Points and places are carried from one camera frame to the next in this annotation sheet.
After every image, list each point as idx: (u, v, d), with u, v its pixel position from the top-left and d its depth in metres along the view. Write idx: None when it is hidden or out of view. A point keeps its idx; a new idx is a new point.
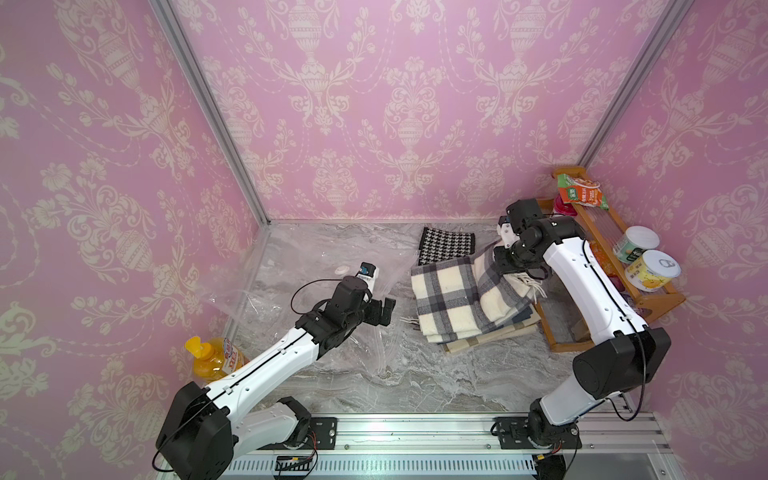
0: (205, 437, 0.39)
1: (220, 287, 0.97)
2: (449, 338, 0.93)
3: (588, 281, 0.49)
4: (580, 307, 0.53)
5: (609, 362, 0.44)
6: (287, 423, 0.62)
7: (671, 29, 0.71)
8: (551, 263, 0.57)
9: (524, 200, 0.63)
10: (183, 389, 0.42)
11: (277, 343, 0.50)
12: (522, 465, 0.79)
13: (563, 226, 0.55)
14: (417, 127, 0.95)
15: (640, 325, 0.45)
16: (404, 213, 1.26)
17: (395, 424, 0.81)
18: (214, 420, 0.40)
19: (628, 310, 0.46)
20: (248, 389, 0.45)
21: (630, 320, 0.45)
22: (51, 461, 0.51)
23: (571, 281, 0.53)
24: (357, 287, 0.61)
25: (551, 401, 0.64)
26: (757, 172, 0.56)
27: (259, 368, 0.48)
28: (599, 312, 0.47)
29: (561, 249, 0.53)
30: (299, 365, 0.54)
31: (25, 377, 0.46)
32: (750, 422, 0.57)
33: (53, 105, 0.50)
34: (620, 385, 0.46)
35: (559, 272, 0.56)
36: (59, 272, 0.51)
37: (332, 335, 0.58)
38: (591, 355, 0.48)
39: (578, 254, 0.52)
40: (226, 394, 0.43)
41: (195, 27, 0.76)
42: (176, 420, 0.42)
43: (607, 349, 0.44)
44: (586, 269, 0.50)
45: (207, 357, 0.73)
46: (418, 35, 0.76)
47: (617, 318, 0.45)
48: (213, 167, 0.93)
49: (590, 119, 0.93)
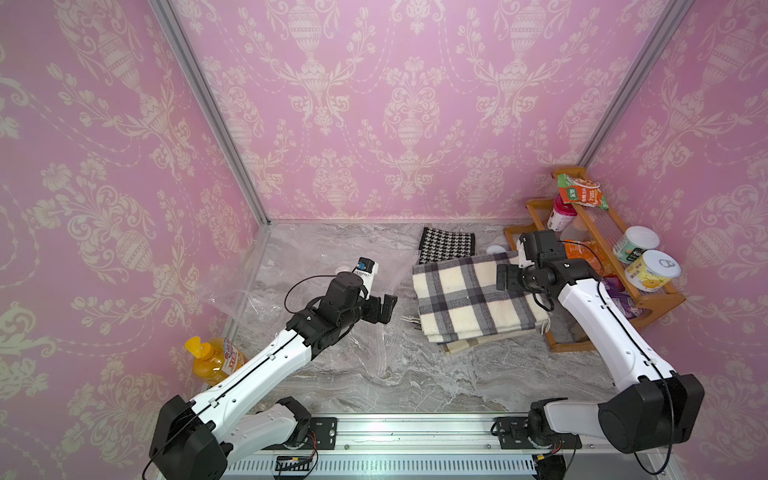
0: (190, 453, 0.38)
1: (220, 287, 0.97)
2: (451, 338, 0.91)
3: (606, 323, 0.48)
4: (599, 347, 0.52)
5: (634, 412, 0.41)
6: (284, 425, 0.62)
7: (671, 29, 0.71)
8: (566, 304, 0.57)
9: (541, 234, 0.62)
10: (167, 403, 0.41)
11: (266, 349, 0.51)
12: (522, 465, 0.79)
13: (576, 268, 0.55)
14: (417, 127, 0.95)
15: (667, 370, 0.42)
16: (404, 213, 1.26)
17: (395, 424, 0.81)
18: (199, 434, 0.39)
19: (651, 355, 0.43)
20: (234, 401, 0.43)
21: (654, 365, 0.42)
22: (51, 461, 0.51)
23: (587, 322, 0.51)
24: (352, 285, 0.58)
25: (556, 408, 0.63)
26: (757, 172, 0.56)
27: (247, 376, 0.46)
28: (620, 355, 0.45)
29: (577, 290, 0.52)
30: (291, 369, 0.52)
31: (25, 377, 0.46)
32: (750, 422, 0.57)
33: (53, 105, 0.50)
34: (652, 439, 0.42)
35: (576, 312, 0.54)
36: (59, 273, 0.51)
37: (326, 334, 0.56)
38: (615, 404, 0.45)
39: (594, 295, 0.51)
40: (212, 407, 0.42)
41: (195, 27, 0.76)
42: (164, 432, 0.41)
43: (634, 397, 0.41)
44: (603, 311, 0.49)
45: (207, 357, 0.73)
46: (418, 36, 0.76)
47: (641, 362, 0.43)
48: (214, 167, 0.93)
49: (590, 119, 0.93)
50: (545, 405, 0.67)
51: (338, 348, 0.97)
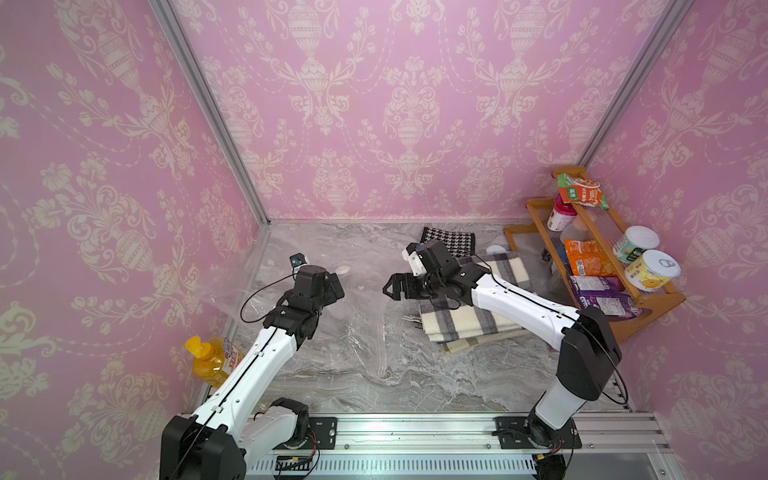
0: (211, 458, 0.38)
1: (220, 287, 0.97)
2: (451, 338, 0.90)
3: (515, 302, 0.54)
4: (526, 326, 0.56)
5: (579, 362, 0.46)
6: (285, 421, 0.62)
7: (671, 29, 0.71)
8: (480, 304, 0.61)
9: (435, 247, 0.64)
10: (169, 425, 0.40)
11: (253, 348, 0.51)
12: (522, 465, 0.79)
13: (470, 272, 0.62)
14: (417, 126, 0.94)
15: (574, 312, 0.49)
16: (404, 213, 1.26)
17: (395, 424, 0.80)
18: (215, 439, 0.39)
19: (558, 307, 0.50)
20: (238, 401, 0.44)
21: (565, 314, 0.49)
22: (51, 461, 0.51)
23: (504, 310, 0.57)
24: (316, 272, 0.62)
25: (545, 406, 0.63)
26: (757, 172, 0.56)
27: (241, 377, 0.47)
28: (540, 321, 0.51)
29: (480, 290, 0.58)
30: (280, 361, 0.53)
31: (25, 377, 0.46)
32: (750, 422, 0.57)
33: (53, 105, 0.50)
34: (604, 377, 0.46)
35: (491, 308, 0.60)
36: (58, 273, 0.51)
37: (304, 321, 0.58)
38: (564, 362, 0.48)
39: (494, 285, 0.58)
40: (218, 414, 0.42)
41: (195, 27, 0.76)
42: (174, 456, 0.39)
43: (570, 351, 0.46)
44: (508, 295, 0.55)
45: (206, 357, 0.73)
46: (418, 35, 0.76)
47: (556, 318, 0.49)
48: (214, 166, 0.93)
49: (590, 119, 0.93)
50: (538, 410, 0.66)
51: (338, 348, 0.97)
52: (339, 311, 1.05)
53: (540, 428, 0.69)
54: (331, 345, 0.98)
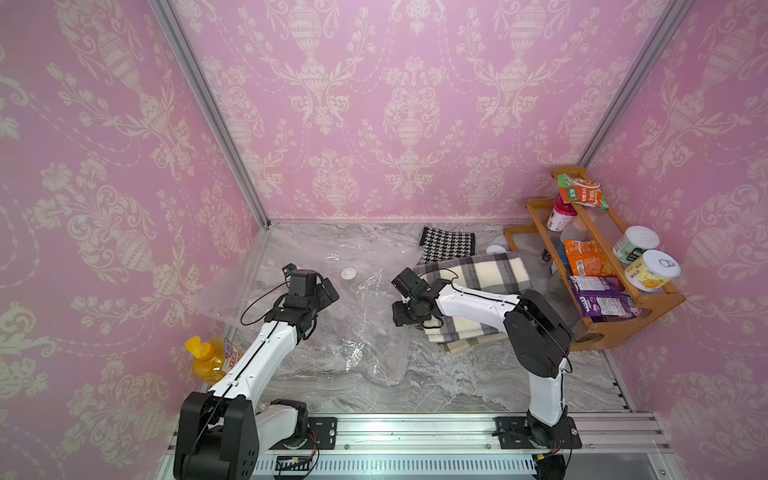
0: (232, 422, 0.40)
1: (219, 287, 0.96)
2: (452, 338, 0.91)
3: (469, 301, 0.61)
4: (482, 320, 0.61)
5: (527, 340, 0.50)
6: (288, 414, 0.63)
7: (671, 29, 0.71)
8: (447, 312, 0.67)
9: (402, 273, 0.74)
10: (187, 400, 0.42)
11: (260, 337, 0.55)
12: (522, 465, 0.79)
13: (435, 287, 0.70)
14: (417, 126, 0.94)
15: (514, 298, 0.56)
16: (404, 213, 1.26)
17: (395, 424, 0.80)
18: (235, 406, 0.41)
19: (502, 295, 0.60)
20: (252, 377, 0.47)
21: (507, 300, 0.56)
22: (51, 461, 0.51)
23: (465, 312, 0.63)
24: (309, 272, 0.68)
25: (537, 403, 0.64)
26: (757, 172, 0.56)
27: (252, 358, 0.50)
28: (489, 313, 0.57)
29: (442, 299, 0.66)
30: (285, 348, 0.57)
31: (25, 377, 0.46)
32: (750, 422, 0.57)
33: (52, 105, 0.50)
34: (555, 348, 0.51)
35: (454, 312, 0.66)
36: (59, 274, 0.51)
37: (302, 317, 0.62)
38: (517, 344, 0.53)
39: (451, 291, 0.66)
40: (234, 387, 0.45)
41: (195, 27, 0.76)
42: (192, 433, 0.41)
43: (515, 331, 0.51)
44: (464, 296, 0.63)
45: (207, 357, 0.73)
46: (418, 35, 0.76)
47: (499, 305, 0.56)
48: (214, 167, 0.93)
49: (590, 119, 0.93)
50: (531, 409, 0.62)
51: (338, 348, 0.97)
52: (338, 311, 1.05)
53: (541, 429, 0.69)
54: (330, 345, 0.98)
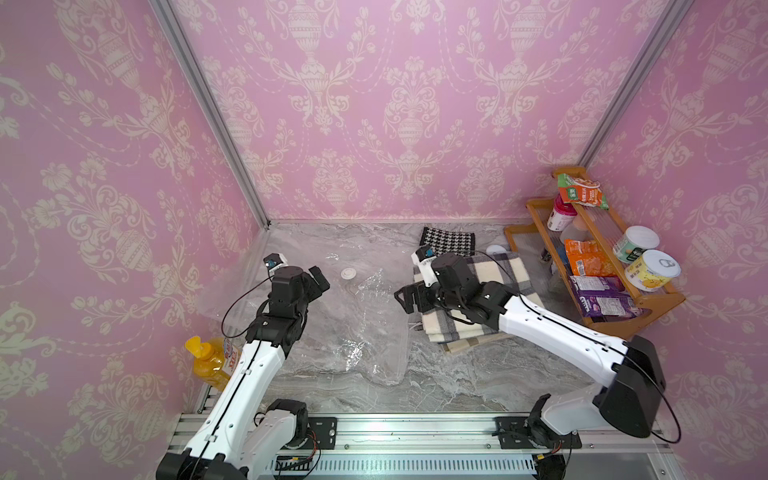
0: None
1: (219, 287, 0.96)
2: (452, 338, 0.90)
3: (552, 332, 0.49)
4: (558, 353, 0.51)
5: (632, 403, 0.42)
6: (286, 422, 0.62)
7: (671, 29, 0.71)
8: (508, 331, 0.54)
9: (455, 263, 0.58)
10: (163, 461, 0.39)
11: (239, 366, 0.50)
12: (522, 465, 0.79)
13: (495, 293, 0.57)
14: (417, 127, 0.95)
15: (620, 345, 0.45)
16: (404, 213, 1.26)
17: (396, 424, 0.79)
18: (215, 471, 0.38)
19: (598, 336, 0.46)
20: (232, 426, 0.42)
21: (610, 347, 0.45)
22: (51, 461, 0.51)
23: (537, 339, 0.52)
24: (292, 275, 0.59)
25: (554, 413, 0.62)
26: (757, 172, 0.56)
27: (231, 399, 0.45)
28: (582, 355, 0.47)
29: (508, 316, 0.53)
30: (270, 373, 0.51)
31: (25, 377, 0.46)
32: (750, 422, 0.57)
33: (52, 105, 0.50)
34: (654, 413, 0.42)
35: (520, 336, 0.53)
36: (59, 274, 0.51)
37: (289, 329, 0.56)
38: (612, 401, 0.45)
39: (525, 309, 0.53)
40: (212, 443, 0.41)
41: (195, 27, 0.76)
42: None
43: (623, 392, 0.42)
44: (542, 323, 0.50)
45: (207, 357, 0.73)
46: (418, 35, 0.76)
47: (601, 352, 0.45)
48: (214, 166, 0.93)
49: (589, 119, 0.93)
50: (543, 414, 0.65)
51: (338, 348, 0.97)
52: (338, 311, 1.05)
53: (541, 429, 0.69)
54: (330, 345, 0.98)
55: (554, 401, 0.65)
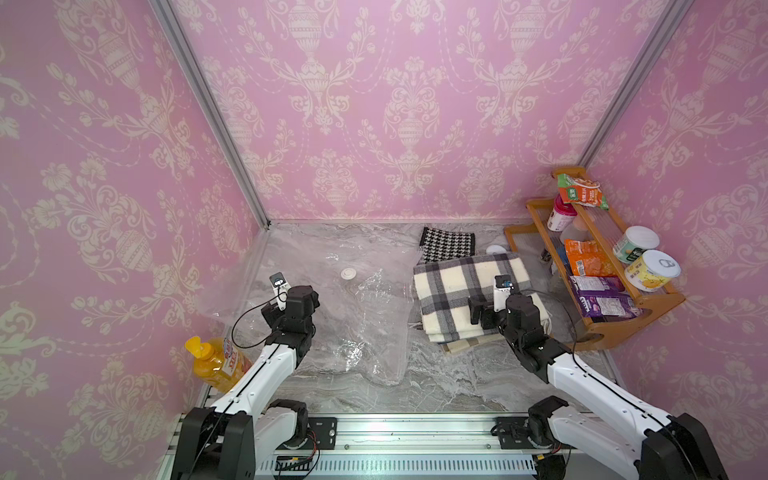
0: (232, 439, 0.41)
1: (219, 287, 0.96)
2: (452, 338, 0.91)
3: (596, 390, 0.51)
4: (604, 418, 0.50)
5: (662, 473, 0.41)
6: (287, 417, 0.63)
7: (671, 29, 0.71)
8: (555, 382, 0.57)
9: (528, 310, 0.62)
10: (190, 416, 0.42)
11: (260, 358, 0.56)
12: (522, 465, 0.79)
13: (549, 348, 0.62)
14: (417, 127, 0.95)
15: (664, 417, 0.44)
16: (404, 213, 1.26)
17: (395, 424, 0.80)
18: (236, 422, 0.42)
19: (645, 406, 0.46)
20: (253, 394, 0.48)
21: (652, 415, 0.45)
22: (51, 461, 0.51)
23: (582, 395, 0.54)
24: (304, 295, 0.66)
25: (571, 425, 0.60)
26: (757, 172, 0.56)
27: (253, 378, 0.51)
28: (619, 416, 0.48)
29: (557, 368, 0.57)
30: (285, 369, 0.58)
31: (25, 377, 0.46)
32: (750, 422, 0.57)
33: (53, 105, 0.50)
34: None
35: (567, 390, 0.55)
36: (59, 273, 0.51)
37: (302, 342, 0.64)
38: (647, 472, 0.43)
39: (572, 364, 0.57)
40: (234, 404, 0.45)
41: (195, 27, 0.76)
42: (192, 450, 0.41)
43: (650, 457, 0.42)
44: (588, 380, 0.53)
45: (207, 357, 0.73)
46: (418, 35, 0.76)
47: (639, 416, 0.45)
48: (214, 167, 0.93)
49: (590, 119, 0.93)
50: (550, 416, 0.65)
51: (338, 348, 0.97)
52: (338, 311, 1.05)
53: (538, 420, 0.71)
54: (330, 345, 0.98)
55: (575, 419, 0.61)
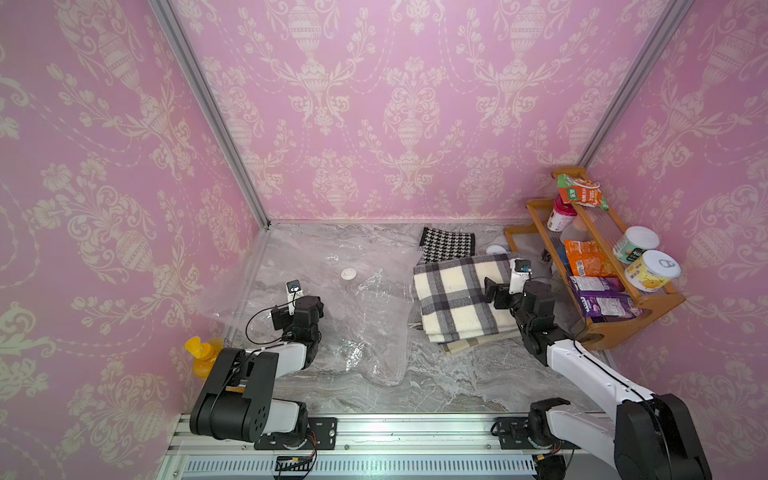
0: (262, 367, 0.47)
1: (219, 287, 0.96)
2: (452, 338, 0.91)
3: (587, 368, 0.53)
4: (593, 396, 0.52)
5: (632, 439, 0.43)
6: (290, 407, 0.64)
7: (672, 29, 0.71)
8: (553, 364, 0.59)
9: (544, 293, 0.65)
10: (225, 351, 0.49)
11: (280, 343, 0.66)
12: (523, 466, 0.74)
13: (554, 333, 0.64)
14: (417, 127, 0.95)
15: (647, 394, 0.45)
16: (404, 213, 1.26)
17: (395, 424, 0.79)
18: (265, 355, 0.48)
19: (632, 383, 0.48)
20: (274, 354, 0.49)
21: (635, 389, 0.46)
22: (51, 461, 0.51)
23: (575, 375, 0.56)
24: (312, 304, 0.73)
25: (565, 417, 0.61)
26: (757, 172, 0.56)
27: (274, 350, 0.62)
28: (603, 389, 0.50)
29: (556, 348, 0.60)
30: (300, 359, 0.65)
31: (25, 377, 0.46)
32: (750, 422, 0.57)
33: (53, 105, 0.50)
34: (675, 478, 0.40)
35: (564, 371, 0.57)
36: (59, 273, 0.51)
37: (310, 349, 0.70)
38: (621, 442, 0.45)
39: (571, 348, 0.58)
40: None
41: (195, 27, 0.76)
42: (222, 378, 0.46)
43: (625, 425, 0.43)
44: (582, 359, 0.55)
45: (206, 358, 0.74)
46: (418, 36, 0.76)
47: (621, 389, 0.47)
48: (214, 167, 0.93)
49: (590, 119, 0.93)
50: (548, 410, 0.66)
51: (338, 348, 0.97)
52: (338, 312, 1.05)
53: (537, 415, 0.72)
54: (331, 345, 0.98)
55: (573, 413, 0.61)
